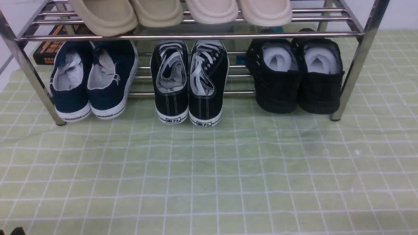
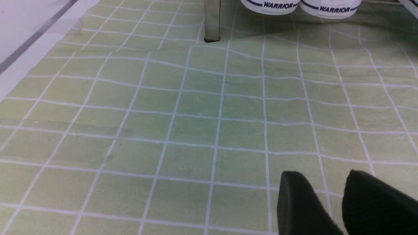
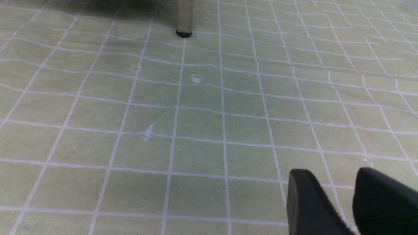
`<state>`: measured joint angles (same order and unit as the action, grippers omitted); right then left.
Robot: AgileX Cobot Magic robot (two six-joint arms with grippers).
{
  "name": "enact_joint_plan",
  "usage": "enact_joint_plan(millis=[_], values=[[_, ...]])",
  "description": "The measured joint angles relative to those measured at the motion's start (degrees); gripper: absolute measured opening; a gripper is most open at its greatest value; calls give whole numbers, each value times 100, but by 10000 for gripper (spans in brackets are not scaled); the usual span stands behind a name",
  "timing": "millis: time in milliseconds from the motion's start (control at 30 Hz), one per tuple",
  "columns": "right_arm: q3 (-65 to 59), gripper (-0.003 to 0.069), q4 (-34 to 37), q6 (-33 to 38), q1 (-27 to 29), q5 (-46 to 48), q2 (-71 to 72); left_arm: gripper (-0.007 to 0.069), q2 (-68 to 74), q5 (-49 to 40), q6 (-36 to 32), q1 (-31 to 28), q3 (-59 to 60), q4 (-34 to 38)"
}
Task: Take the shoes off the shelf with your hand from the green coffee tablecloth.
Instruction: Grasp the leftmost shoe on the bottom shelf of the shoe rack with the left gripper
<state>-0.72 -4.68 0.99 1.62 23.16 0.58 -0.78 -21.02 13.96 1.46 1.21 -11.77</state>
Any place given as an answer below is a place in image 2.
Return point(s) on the steel shoe rack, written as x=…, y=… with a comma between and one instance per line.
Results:
x=212, y=20

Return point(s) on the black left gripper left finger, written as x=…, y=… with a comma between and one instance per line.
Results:
x=299, y=210

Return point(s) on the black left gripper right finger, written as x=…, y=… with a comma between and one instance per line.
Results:
x=372, y=207

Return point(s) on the navy slip-on shoe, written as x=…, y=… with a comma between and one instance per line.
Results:
x=271, y=7
x=331, y=9

